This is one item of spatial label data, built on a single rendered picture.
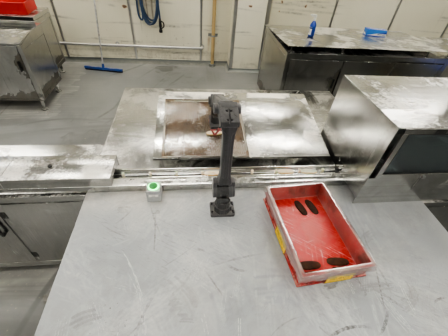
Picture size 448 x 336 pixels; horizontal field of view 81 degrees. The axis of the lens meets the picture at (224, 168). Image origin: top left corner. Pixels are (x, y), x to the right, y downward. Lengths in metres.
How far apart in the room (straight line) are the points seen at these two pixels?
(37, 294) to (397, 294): 2.06
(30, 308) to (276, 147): 1.85
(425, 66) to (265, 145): 2.63
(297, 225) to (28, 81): 3.36
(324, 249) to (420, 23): 5.43
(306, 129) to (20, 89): 3.26
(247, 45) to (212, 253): 3.98
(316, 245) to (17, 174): 1.45
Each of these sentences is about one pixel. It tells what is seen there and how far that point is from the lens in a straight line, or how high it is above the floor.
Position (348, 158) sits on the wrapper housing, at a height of 0.98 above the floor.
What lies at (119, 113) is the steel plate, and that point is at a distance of 2.07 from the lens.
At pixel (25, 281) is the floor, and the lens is 2.37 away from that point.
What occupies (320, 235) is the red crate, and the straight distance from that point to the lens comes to 1.36.
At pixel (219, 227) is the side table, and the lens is 1.27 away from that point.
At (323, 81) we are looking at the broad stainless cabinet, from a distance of 3.31.
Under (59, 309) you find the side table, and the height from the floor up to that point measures 0.82.
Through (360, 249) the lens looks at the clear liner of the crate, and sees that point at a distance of 1.30.
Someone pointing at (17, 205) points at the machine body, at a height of 0.74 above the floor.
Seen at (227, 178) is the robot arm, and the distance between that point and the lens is 1.17.
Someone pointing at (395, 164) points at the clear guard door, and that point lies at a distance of 1.48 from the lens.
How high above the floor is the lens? 1.87
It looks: 43 degrees down
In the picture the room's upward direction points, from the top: 5 degrees clockwise
